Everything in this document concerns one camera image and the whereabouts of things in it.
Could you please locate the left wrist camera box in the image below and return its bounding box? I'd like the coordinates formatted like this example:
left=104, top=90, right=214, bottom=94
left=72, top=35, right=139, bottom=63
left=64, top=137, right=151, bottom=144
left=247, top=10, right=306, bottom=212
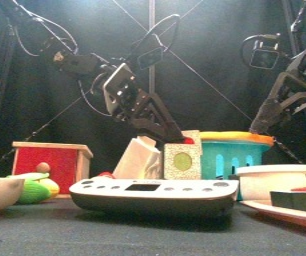
left=136, top=46, right=165, bottom=70

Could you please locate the dark green block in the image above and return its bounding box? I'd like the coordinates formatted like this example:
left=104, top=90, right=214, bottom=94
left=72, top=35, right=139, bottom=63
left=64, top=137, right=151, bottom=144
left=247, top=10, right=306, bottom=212
left=270, top=190, right=306, bottom=215

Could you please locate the green yellow toy corn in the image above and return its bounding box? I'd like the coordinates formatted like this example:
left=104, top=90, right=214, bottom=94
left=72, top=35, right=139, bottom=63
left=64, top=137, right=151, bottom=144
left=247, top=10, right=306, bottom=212
left=6, top=171, right=61, bottom=205

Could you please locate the white round bowl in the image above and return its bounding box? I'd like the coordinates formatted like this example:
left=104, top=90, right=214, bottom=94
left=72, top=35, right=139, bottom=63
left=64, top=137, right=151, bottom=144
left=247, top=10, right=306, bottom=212
left=234, top=163, right=306, bottom=201

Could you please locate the white carton box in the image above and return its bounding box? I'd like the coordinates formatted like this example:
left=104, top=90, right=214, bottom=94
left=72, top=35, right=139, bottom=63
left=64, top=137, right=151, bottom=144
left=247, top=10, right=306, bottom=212
left=111, top=135, right=165, bottom=181

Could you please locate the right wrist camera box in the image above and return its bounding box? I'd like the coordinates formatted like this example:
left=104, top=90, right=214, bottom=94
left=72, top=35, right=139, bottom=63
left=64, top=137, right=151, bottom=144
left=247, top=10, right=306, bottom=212
left=248, top=39, right=282, bottom=70

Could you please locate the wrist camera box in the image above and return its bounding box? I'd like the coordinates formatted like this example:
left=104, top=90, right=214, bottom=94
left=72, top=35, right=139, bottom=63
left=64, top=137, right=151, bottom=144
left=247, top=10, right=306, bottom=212
left=248, top=39, right=282, bottom=70
left=136, top=46, right=165, bottom=70

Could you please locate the small brown wooden knob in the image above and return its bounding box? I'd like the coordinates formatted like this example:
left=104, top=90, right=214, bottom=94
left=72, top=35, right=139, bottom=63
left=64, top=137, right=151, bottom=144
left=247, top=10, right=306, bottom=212
left=35, top=161, right=52, bottom=174

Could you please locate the white and black kitchen scale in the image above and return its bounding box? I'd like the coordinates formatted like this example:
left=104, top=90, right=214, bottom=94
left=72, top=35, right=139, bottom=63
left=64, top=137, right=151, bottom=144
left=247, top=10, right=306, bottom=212
left=68, top=177, right=240, bottom=218

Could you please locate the yellow orange toy food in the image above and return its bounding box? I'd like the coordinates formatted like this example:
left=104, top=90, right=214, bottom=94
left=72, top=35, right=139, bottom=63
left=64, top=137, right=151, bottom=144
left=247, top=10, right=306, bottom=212
left=199, top=130, right=276, bottom=148

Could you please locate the red wooden box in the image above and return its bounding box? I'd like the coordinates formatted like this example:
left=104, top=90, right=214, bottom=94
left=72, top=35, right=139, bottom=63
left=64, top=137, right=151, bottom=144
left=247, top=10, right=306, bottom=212
left=10, top=141, right=95, bottom=200

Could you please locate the teal plastic basket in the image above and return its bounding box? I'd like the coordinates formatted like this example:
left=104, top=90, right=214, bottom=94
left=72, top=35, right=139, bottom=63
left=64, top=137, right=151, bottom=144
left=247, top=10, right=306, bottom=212
left=199, top=139, right=272, bottom=202

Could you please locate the vertical metal frame pole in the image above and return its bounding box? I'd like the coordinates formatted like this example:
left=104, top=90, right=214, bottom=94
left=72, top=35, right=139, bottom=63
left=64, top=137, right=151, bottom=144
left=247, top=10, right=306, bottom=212
left=147, top=0, right=157, bottom=95

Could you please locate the white red sushi piece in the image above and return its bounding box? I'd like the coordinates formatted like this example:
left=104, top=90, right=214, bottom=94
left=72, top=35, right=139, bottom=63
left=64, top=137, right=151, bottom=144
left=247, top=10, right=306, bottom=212
left=180, top=129, right=203, bottom=146

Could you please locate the black camera cable loop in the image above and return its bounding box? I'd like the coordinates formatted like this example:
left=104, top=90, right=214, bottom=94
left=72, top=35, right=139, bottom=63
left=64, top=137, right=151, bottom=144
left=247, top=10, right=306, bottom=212
left=127, top=13, right=181, bottom=66

